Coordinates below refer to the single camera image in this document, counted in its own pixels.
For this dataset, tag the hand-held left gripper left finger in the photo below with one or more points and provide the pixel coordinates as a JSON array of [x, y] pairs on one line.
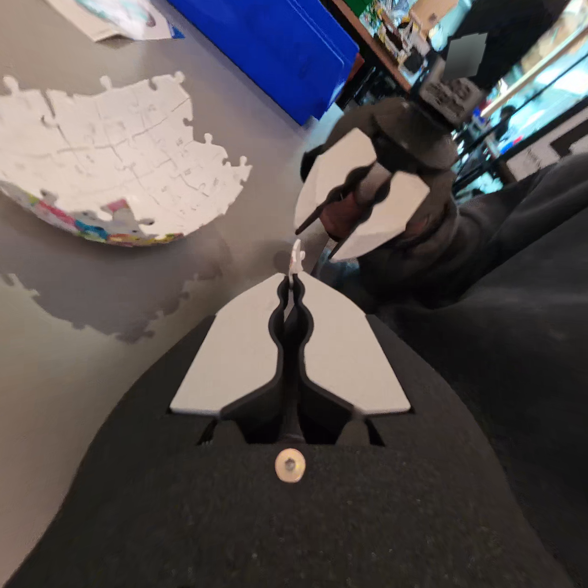
[[229, 358]]

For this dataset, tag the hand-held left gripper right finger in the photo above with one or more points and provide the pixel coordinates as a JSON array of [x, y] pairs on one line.
[[353, 358]]

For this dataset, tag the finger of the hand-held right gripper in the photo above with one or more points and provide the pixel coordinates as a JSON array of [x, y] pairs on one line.
[[390, 211], [330, 170]]

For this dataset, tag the white jigsaw puzzle piece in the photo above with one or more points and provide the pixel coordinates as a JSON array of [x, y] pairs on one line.
[[296, 257]]

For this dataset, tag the partly built puzzle ball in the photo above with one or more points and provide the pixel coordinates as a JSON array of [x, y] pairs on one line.
[[115, 151]]

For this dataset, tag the person's right forearm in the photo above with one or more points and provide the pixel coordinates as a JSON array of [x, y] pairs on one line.
[[505, 216]]

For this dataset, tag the printed puzzle instruction sheet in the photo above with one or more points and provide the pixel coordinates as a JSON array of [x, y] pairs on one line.
[[115, 16]]

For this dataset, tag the person's right hand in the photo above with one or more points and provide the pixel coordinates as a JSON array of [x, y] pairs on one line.
[[342, 216]]

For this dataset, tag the cluttered wooden shelf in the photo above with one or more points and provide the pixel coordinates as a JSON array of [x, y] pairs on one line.
[[390, 23]]

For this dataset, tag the white board black marking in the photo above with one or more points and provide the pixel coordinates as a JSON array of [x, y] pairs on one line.
[[537, 151]]

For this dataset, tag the blue plastic bin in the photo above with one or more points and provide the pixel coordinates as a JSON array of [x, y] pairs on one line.
[[275, 46]]

